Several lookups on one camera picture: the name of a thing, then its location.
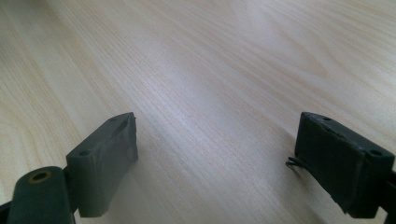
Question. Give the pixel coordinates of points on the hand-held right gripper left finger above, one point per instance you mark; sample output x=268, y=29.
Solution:
x=99, y=174

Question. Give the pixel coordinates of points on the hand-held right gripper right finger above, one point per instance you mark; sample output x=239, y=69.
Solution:
x=339, y=161

